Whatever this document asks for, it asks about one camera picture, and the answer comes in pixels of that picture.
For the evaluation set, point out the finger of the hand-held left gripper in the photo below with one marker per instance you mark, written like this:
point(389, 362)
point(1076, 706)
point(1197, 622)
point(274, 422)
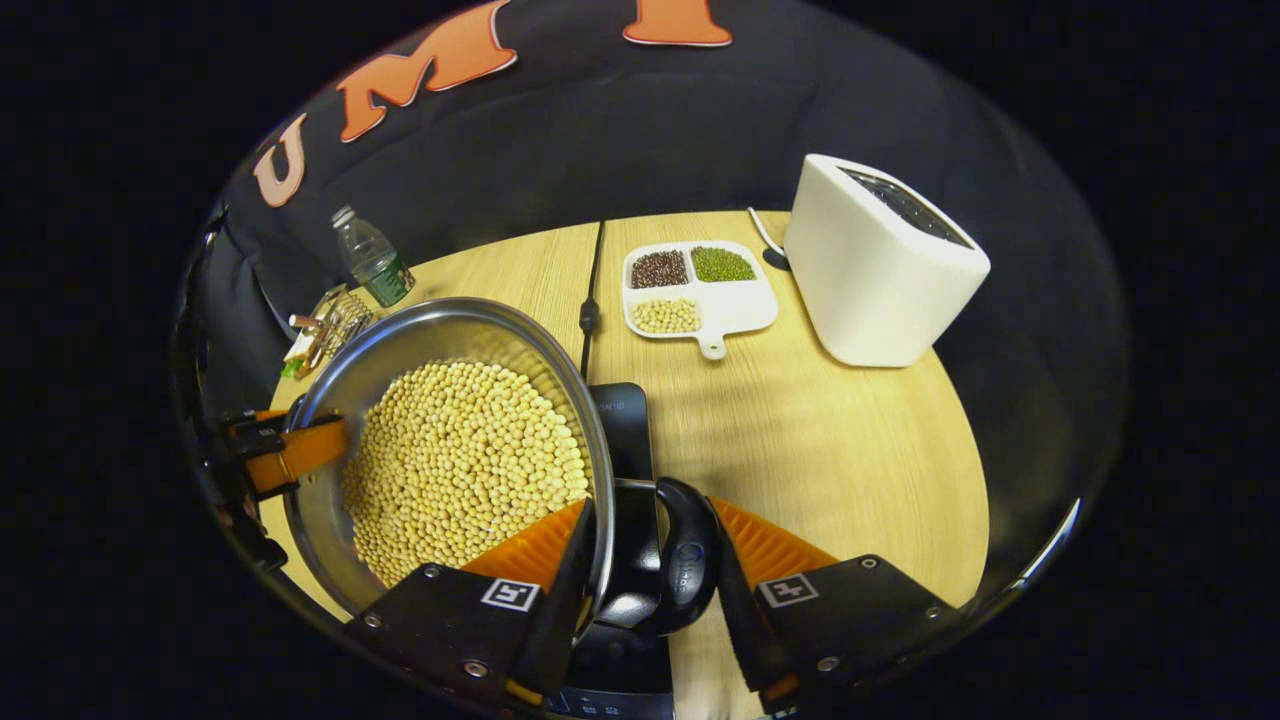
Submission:
point(305, 452)
point(258, 428)

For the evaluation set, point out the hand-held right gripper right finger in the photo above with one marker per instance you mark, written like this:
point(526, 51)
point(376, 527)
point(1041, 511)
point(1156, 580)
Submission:
point(745, 620)

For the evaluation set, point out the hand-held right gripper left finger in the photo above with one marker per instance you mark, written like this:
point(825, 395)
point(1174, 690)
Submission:
point(565, 610)

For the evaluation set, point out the pile of soybeans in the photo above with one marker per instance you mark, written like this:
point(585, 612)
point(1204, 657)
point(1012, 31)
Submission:
point(460, 460)

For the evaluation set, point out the black induction cooktop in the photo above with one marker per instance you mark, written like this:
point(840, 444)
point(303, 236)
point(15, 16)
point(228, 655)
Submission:
point(630, 430)

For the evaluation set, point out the sandwich with lettuce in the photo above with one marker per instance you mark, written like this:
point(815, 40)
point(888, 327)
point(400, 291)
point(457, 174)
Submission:
point(298, 355)

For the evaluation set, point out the clear plastic water bottle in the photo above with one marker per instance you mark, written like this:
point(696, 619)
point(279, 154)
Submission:
point(378, 265)

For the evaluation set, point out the small soybean heap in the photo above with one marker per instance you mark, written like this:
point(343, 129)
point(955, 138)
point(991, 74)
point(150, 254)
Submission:
point(667, 316)

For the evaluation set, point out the white divided plate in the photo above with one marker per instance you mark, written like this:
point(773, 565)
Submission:
point(735, 305)

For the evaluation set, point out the white toaster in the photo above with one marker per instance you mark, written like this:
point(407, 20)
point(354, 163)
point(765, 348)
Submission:
point(870, 290)

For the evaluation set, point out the red beans heap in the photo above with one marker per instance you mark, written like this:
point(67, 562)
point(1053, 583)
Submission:
point(660, 270)

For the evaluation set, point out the green beans heap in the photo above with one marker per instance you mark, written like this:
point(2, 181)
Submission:
point(723, 265)

